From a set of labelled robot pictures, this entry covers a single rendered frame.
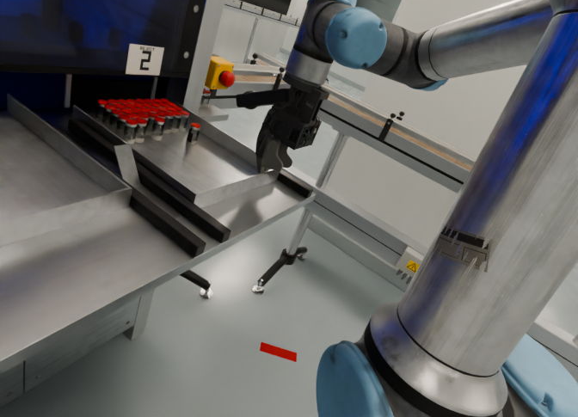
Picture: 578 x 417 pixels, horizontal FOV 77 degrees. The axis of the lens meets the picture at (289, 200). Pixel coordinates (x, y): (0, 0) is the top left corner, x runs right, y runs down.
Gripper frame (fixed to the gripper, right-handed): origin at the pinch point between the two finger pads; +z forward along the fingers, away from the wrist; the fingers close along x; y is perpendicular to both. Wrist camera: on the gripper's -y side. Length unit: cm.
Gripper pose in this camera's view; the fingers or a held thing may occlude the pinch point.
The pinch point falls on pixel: (261, 168)
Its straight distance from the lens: 76.7
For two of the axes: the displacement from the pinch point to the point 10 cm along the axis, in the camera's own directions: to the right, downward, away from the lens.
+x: 5.0, -2.5, 8.3
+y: 7.9, 5.1, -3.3
